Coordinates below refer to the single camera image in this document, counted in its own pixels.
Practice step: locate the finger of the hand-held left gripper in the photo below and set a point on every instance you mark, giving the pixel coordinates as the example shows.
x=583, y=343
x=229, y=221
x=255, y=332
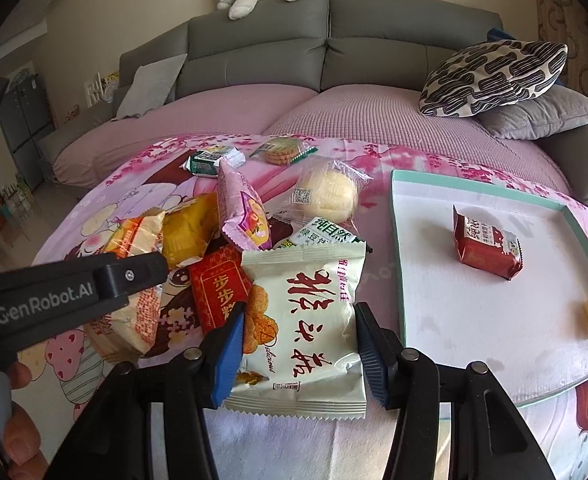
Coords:
x=134, y=275

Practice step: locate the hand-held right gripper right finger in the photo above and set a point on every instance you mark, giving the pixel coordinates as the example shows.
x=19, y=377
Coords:
x=373, y=360

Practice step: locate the grey refrigerator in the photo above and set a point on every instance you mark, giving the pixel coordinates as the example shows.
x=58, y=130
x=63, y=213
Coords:
x=24, y=125

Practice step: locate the pink printed blanket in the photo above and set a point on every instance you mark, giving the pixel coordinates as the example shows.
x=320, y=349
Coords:
x=124, y=180

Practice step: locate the clear packet round cookies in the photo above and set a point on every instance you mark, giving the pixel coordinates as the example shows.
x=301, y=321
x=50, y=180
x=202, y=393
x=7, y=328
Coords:
x=279, y=152

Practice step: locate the black white patterned pillow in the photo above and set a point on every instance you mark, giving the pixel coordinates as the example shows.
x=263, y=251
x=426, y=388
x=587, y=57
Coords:
x=488, y=75

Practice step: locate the pink sofa cover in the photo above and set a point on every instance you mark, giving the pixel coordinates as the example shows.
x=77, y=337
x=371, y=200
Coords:
x=349, y=110

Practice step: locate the pink snack packet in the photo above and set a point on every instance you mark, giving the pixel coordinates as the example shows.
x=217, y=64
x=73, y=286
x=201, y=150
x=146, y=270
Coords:
x=239, y=205

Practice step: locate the green white biscuit packet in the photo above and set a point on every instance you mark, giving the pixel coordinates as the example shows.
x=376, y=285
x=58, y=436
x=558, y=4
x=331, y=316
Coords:
x=319, y=235

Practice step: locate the light grey pillow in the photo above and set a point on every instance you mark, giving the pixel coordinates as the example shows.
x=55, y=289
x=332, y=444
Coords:
x=149, y=85

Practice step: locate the person's left hand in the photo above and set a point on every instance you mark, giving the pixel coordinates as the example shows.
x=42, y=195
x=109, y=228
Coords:
x=26, y=430

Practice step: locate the red gold snack packet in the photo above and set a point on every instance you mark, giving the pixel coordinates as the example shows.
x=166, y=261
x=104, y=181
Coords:
x=219, y=285

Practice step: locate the blue cloth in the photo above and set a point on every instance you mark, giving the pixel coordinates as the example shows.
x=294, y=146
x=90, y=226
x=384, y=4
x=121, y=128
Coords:
x=498, y=34

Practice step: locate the white snack packet red print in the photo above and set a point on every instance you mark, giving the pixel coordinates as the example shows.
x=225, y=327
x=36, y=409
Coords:
x=304, y=310

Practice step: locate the small green white packet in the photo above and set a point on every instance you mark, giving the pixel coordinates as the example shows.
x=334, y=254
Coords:
x=206, y=162

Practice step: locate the yellow snack packet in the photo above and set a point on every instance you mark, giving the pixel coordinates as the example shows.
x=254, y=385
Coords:
x=189, y=230

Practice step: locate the white rack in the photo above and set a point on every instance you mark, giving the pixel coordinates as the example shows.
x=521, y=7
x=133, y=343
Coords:
x=99, y=90

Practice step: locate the orange cream bread packet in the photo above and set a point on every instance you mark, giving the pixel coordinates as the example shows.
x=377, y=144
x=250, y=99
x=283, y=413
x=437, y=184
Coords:
x=134, y=240

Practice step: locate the white tray teal rim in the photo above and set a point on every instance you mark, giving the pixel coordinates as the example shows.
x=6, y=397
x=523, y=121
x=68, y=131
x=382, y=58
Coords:
x=473, y=310

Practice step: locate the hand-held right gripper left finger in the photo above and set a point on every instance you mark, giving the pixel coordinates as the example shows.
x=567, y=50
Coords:
x=226, y=360

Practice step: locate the clear packet round pastry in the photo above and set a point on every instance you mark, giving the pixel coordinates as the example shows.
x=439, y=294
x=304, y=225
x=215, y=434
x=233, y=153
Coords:
x=326, y=192

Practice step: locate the grey sofa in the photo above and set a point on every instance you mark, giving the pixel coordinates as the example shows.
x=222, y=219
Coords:
x=363, y=25

